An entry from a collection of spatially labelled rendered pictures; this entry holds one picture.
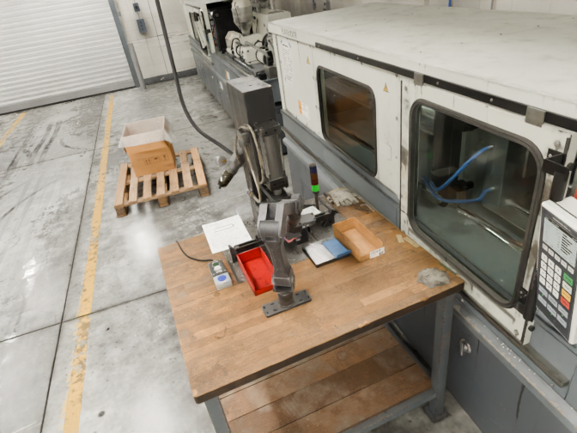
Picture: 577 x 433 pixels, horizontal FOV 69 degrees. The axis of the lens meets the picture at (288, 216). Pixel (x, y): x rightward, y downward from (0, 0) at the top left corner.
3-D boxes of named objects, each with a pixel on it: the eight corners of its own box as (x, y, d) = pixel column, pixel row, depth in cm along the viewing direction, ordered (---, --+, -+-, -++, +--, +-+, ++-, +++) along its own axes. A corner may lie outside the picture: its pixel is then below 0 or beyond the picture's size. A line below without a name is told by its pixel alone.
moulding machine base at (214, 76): (197, 80, 967) (186, 35, 917) (239, 71, 989) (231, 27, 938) (261, 165, 512) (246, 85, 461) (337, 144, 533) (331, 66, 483)
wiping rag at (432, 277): (409, 277, 175) (428, 292, 164) (408, 271, 173) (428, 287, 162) (435, 265, 178) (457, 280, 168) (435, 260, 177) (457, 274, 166)
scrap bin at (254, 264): (255, 296, 176) (252, 285, 173) (239, 265, 196) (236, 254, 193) (281, 286, 179) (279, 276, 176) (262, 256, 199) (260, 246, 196)
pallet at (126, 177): (124, 173, 545) (120, 164, 537) (199, 156, 562) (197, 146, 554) (118, 217, 444) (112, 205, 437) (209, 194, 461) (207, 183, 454)
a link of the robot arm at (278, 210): (282, 198, 175) (256, 204, 146) (302, 198, 172) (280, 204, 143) (282, 227, 176) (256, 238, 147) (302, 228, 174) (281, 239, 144)
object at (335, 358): (244, 524, 184) (192, 398, 138) (198, 362, 264) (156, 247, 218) (450, 415, 214) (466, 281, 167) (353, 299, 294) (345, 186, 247)
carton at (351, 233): (360, 264, 186) (359, 250, 182) (333, 237, 206) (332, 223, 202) (384, 254, 189) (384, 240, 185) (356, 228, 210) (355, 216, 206)
